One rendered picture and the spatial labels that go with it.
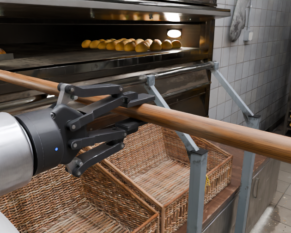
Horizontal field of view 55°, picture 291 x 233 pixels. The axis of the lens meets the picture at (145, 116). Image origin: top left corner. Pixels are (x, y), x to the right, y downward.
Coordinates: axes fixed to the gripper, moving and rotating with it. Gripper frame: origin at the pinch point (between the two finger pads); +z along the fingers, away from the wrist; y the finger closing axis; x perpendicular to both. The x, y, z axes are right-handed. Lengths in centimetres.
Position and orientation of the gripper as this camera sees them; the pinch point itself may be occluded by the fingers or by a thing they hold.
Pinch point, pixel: (136, 110)
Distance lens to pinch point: 47.3
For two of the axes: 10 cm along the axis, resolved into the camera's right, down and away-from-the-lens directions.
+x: 7.5, 2.0, -6.2
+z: 6.6, -2.3, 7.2
